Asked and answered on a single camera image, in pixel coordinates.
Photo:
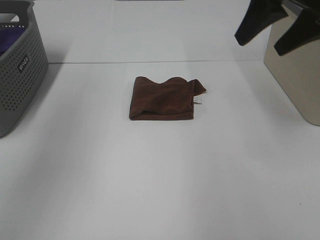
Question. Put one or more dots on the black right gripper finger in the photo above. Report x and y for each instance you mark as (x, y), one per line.
(259, 15)
(304, 30)

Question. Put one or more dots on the brown towel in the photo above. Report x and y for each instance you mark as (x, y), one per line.
(172, 100)

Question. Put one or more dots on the beige plastic basket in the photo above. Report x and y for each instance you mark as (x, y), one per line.
(297, 72)

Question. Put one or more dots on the grey perforated plastic basket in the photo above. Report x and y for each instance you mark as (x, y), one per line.
(23, 66)

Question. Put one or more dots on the purple cloth in basket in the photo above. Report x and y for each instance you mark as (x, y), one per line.
(8, 37)

